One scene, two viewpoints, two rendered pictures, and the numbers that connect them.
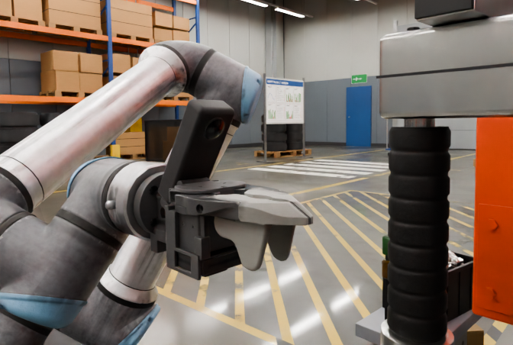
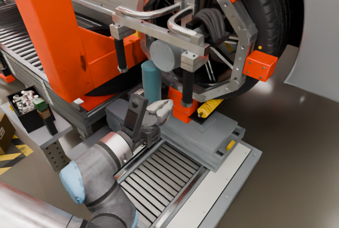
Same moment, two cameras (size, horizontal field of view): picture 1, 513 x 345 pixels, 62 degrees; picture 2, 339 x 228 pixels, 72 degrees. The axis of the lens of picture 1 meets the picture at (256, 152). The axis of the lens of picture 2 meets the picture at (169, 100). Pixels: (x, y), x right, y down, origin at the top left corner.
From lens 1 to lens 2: 78 cm
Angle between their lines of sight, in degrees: 92
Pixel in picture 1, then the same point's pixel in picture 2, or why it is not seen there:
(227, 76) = not seen: outside the picture
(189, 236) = (154, 132)
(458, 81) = (201, 61)
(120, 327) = not seen: outside the picture
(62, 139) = (37, 201)
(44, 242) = (120, 202)
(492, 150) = (54, 44)
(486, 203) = (60, 64)
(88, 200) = (109, 176)
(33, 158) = (63, 214)
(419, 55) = (198, 60)
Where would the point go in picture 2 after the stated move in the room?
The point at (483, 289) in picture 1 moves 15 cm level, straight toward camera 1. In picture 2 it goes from (70, 93) to (96, 101)
